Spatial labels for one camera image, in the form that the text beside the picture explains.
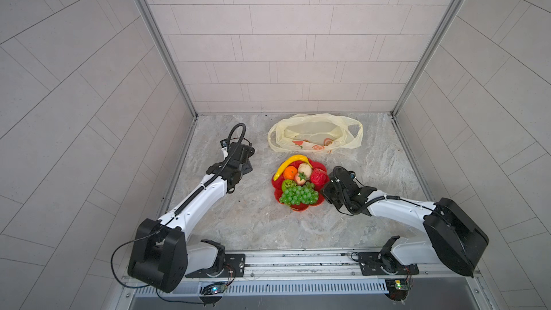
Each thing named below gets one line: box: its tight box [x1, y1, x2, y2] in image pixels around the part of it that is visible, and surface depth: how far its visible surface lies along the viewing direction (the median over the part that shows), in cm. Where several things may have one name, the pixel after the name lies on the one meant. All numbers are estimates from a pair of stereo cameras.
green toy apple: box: [281, 179, 298, 194], surface depth 85 cm
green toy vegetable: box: [278, 180, 320, 206], surface depth 82 cm
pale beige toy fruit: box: [297, 162, 313, 179], surface depth 90 cm
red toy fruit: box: [309, 167, 330, 191], surface depth 86 cm
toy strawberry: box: [294, 171, 307, 186], surface depth 85 cm
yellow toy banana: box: [273, 155, 314, 182], surface depth 92 cm
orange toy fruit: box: [282, 165, 298, 181], surface depth 91 cm
